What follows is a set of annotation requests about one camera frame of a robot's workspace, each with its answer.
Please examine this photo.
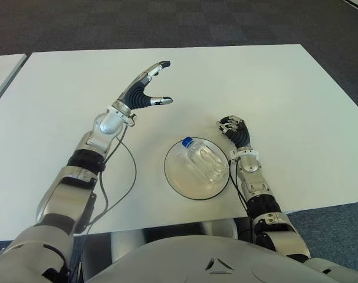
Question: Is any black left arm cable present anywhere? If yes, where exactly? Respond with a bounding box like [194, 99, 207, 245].
[78, 117, 137, 266]

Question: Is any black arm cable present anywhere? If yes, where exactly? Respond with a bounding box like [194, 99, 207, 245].
[78, 117, 137, 266]
[228, 160, 253, 216]

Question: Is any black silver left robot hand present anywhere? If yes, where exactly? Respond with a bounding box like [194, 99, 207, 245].
[116, 60, 174, 111]

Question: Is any white neighbouring table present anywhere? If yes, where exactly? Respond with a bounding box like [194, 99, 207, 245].
[0, 53, 28, 111]

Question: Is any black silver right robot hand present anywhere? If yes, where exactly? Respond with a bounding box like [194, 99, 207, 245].
[216, 114, 252, 150]

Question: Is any white robot thigh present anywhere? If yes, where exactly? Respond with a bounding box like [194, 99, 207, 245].
[209, 219, 238, 241]

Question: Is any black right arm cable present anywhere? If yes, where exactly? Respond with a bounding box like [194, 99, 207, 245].
[228, 160, 253, 216]

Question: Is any grey robot torso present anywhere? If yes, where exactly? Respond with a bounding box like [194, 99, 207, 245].
[84, 235, 324, 283]

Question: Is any white plate with black rim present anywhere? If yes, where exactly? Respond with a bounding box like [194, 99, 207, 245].
[163, 137, 230, 201]

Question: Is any clear bottle with blue cap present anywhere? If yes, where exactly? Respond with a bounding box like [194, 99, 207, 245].
[182, 137, 229, 184]

